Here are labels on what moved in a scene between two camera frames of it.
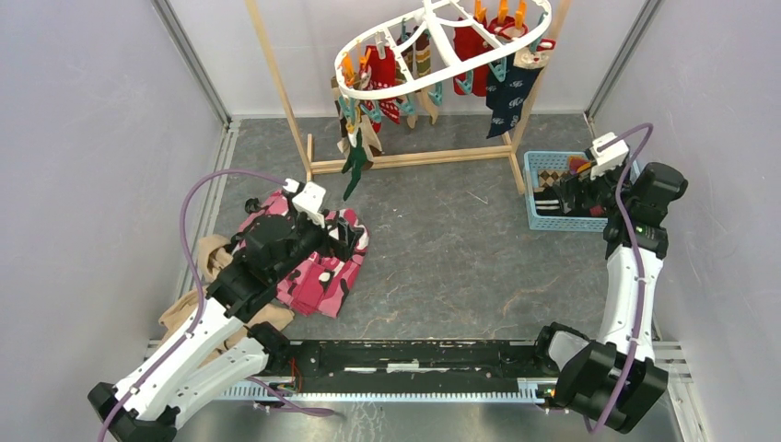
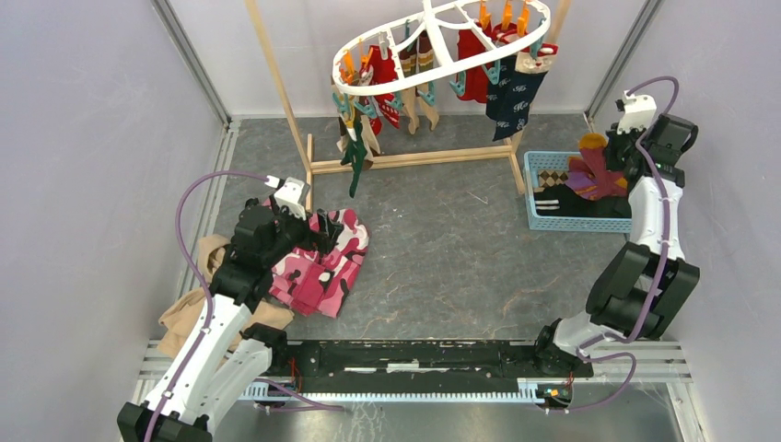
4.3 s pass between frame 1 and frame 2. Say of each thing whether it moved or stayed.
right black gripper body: moved
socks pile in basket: stayed
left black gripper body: moved
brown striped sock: moved
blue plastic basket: stayed
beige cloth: stayed
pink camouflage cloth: stayed
